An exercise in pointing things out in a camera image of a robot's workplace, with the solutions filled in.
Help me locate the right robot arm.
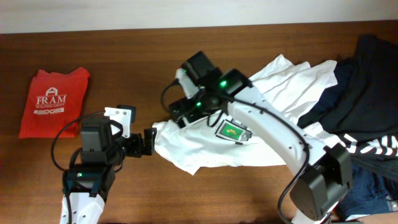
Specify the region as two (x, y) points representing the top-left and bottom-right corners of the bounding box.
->
(169, 51), (353, 223)

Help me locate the black t-shirt white lettering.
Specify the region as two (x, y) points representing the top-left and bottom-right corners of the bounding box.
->
(319, 35), (397, 180)

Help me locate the left black cable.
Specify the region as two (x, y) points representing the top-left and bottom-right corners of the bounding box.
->
(50, 111), (106, 172)

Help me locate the white printed t-shirt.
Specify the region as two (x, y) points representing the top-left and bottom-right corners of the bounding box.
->
(153, 55), (338, 174)

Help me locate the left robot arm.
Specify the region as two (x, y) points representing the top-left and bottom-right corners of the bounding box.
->
(60, 117), (157, 224)

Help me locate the folded red t-shirt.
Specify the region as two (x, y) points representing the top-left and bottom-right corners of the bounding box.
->
(19, 67), (90, 139)

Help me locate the navy blue garment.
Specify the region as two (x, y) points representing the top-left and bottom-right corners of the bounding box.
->
(297, 58), (355, 128)

